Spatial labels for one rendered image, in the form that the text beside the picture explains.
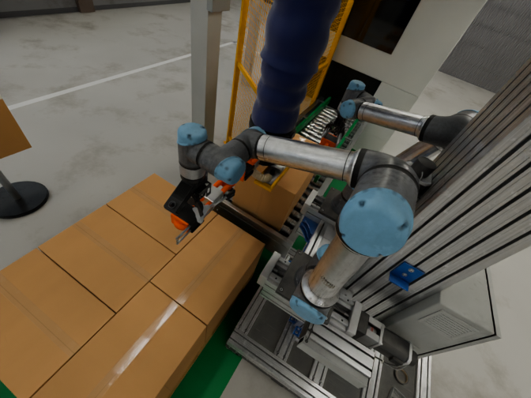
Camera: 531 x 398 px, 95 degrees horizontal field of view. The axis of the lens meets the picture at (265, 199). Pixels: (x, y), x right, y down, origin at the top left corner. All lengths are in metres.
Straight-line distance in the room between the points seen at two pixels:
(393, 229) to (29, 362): 1.48
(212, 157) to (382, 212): 0.40
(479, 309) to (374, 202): 0.80
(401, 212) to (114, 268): 1.44
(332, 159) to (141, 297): 1.22
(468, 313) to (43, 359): 1.66
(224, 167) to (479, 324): 0.96
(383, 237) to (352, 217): 0.06
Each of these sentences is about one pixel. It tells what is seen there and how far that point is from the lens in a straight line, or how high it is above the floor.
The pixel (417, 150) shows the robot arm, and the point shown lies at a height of 1.46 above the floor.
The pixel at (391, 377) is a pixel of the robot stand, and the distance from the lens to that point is 2.11.
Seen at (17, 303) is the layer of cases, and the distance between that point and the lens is 1.69.
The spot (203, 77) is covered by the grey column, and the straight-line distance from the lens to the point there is 2.30.
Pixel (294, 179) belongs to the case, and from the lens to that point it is 1.52.
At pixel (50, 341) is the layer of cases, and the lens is 1.56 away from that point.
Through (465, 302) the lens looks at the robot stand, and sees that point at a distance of 1.15.
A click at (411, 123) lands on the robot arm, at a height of 1.58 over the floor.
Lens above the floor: 1.93
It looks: 47 degrees down
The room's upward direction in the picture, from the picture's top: 18 degrees clockwise
